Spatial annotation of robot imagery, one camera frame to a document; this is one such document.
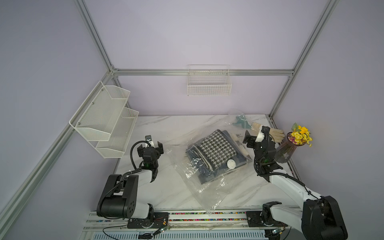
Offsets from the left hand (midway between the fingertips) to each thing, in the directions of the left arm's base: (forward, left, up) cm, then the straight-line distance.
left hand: (150, 145), depth 91 cm
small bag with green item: (+25, -64, -4) cm, 69 cm away
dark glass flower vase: (-6, -81, +1) cm, 81 cm away
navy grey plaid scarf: (-18, -32, +2) cm, 37 cm away
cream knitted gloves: (+15, -88, -9) cm, 90 cm away
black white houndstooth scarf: (-6, -40, +4) cm, 41 cm away
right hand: (+1, -62, +10) cm, 63 cm away
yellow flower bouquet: (-4, -84, +15) cm, 86 cm away
